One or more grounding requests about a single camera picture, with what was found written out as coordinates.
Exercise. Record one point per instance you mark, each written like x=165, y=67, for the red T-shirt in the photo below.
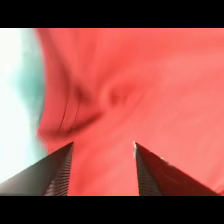
x=143, y=90

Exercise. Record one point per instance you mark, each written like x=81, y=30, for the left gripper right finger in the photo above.
x=156, y=178

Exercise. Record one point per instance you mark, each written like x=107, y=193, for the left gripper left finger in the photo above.
x=50, y=176

